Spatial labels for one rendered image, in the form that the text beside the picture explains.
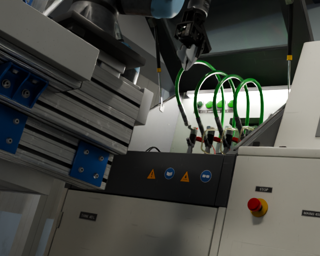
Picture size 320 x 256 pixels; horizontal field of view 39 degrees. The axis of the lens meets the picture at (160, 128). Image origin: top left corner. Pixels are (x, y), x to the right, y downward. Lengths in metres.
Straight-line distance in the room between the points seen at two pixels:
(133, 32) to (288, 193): 3.05
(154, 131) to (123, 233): 0.71
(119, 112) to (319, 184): 0.55
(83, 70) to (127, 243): 0.76
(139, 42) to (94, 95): 3.12
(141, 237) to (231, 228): 0.31
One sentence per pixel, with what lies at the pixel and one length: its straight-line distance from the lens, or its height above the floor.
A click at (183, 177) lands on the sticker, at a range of 1.44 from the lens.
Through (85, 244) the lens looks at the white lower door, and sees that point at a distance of 1.63.
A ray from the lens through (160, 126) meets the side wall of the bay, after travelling 2.15.
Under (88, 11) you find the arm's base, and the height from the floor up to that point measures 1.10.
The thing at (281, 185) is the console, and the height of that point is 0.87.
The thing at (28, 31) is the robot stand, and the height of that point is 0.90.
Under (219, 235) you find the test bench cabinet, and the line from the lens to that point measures 1.33.
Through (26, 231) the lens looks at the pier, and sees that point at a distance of 5.90.
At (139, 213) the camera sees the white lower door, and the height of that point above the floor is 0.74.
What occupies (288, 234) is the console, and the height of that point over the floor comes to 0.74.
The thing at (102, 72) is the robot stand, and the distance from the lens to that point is 1.07.
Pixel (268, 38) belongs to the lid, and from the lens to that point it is 2.00.
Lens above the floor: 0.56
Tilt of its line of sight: 17 degrees up
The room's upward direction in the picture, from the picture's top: 14 degrees clockwise
